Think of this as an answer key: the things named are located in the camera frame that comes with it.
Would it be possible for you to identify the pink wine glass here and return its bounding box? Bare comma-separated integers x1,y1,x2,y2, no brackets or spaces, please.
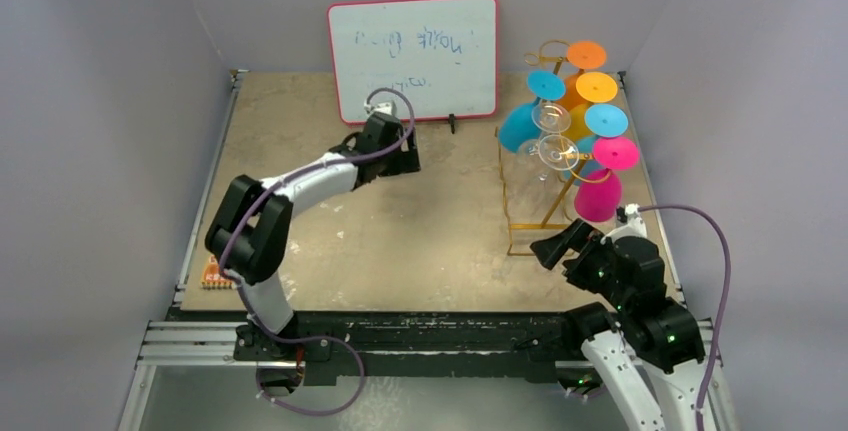
574,136,640,222

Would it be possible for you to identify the light blue wine glass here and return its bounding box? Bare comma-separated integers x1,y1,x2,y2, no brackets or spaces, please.
562,104,640,184

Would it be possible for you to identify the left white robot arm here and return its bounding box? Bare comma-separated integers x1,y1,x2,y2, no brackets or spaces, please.
204,112,421,360

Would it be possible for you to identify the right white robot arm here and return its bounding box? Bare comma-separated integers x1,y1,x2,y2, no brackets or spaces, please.
530,220,716,430

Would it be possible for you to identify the front clear wine glass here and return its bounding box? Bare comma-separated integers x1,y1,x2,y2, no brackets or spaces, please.
528,133,580,182

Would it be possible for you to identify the clear wine glass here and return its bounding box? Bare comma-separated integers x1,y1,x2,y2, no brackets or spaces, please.
528,133,580,182
517,102,571,156

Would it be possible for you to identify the rear clear wine glass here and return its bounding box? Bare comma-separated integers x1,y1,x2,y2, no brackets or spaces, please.
517,102,571,156

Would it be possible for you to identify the rear blue wine glass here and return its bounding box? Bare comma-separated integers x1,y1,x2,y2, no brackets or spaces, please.
497,70,566,153

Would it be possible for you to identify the yellow wine glass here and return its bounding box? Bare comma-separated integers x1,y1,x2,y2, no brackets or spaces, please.
558,71,619,141

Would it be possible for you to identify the orange wine glass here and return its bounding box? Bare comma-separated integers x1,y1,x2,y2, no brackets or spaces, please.
558,40,607,111

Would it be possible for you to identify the red framed whiteboard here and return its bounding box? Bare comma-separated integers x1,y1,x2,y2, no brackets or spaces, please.
327,0,498,124

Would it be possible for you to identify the orange small circuit board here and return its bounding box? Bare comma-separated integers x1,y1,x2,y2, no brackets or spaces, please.
200,255,233,290

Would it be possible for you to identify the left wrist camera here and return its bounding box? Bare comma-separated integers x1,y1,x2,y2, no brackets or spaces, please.
363,100,397,121

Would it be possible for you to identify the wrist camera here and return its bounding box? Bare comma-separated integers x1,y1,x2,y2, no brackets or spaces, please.
603,203,648,242
363,100,397,121

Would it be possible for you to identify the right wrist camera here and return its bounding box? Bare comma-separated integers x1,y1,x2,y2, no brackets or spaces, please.
603,203,648,242

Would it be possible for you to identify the gold wire wine glass rack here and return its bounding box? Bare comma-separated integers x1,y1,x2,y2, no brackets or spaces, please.
495,40,579,256

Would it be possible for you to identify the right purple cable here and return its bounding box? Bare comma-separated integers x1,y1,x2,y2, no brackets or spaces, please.
635,204,733,431

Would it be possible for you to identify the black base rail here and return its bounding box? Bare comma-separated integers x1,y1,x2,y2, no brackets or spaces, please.
234,311,601,391

